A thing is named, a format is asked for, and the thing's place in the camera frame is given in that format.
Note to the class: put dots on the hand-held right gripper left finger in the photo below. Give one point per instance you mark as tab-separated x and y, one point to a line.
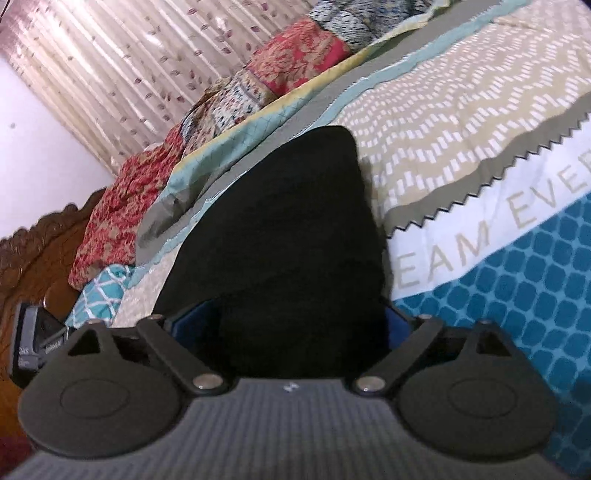
191	323

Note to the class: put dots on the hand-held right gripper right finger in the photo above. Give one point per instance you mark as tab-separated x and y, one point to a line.
396	325

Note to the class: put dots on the black pants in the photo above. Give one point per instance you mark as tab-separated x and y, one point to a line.
286	240

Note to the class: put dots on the carved wooden headboard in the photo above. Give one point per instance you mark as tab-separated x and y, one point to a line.
32	272

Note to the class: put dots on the teal wavy-pattern pillow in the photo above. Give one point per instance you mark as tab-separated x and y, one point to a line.
99	295

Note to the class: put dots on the printed patterned bedsheet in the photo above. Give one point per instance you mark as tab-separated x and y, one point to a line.
461	115

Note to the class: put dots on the leaf-print curtain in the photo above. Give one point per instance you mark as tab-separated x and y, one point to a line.
115	69

